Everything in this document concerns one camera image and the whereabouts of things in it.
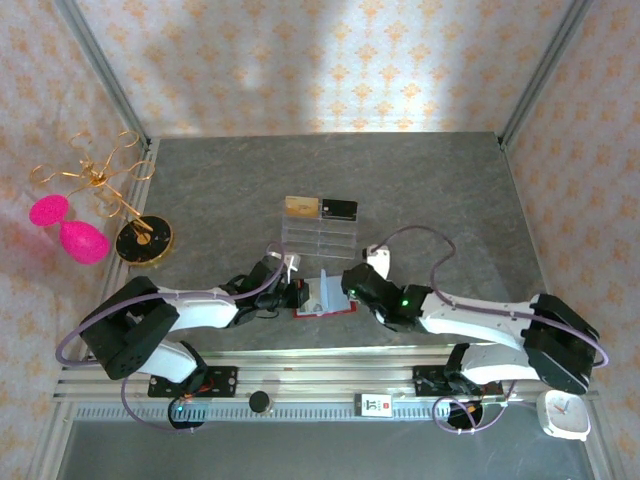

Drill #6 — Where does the white square clock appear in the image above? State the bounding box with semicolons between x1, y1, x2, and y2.
536;389;592;442

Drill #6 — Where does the aluminium side rail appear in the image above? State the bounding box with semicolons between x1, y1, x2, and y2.
82;137;161;364
497;134;574;361

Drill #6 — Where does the aluminium frame post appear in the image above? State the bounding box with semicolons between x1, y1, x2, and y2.
52;0;151;146
499;0;596;149

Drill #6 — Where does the red leather card holder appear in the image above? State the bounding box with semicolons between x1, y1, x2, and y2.
291;268;360;320

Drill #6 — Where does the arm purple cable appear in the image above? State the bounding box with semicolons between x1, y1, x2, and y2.
369;225;611;436
55;242;301;436

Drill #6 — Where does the black credit card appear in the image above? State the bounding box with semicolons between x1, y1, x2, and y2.
320;198;360;223

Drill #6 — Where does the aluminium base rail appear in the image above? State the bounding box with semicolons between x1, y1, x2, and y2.
52;344;601;404

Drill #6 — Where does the clear acrylic card stand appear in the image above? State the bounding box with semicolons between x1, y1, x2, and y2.
279;195;360;260

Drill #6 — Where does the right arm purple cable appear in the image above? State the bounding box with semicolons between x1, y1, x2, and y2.
369;225;611;436

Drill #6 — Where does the gold credit card with chip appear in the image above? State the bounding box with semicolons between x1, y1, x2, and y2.
284;195;321;220

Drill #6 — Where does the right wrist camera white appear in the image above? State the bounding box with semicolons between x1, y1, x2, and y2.
363;243;392;281

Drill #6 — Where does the white label tag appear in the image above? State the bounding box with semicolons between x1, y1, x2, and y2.
353;392;394;417

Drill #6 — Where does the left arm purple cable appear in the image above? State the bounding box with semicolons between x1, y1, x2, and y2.
55;242;301;436

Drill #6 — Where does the gold wire rack black base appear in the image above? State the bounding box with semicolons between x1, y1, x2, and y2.
29;130;176;269

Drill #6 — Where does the grey slotted cable duct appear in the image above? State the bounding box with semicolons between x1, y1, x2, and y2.
72;403;551;422

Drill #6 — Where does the black round cable grommet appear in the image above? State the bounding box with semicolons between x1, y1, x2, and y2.
446;399;486;434
167;397;207;432

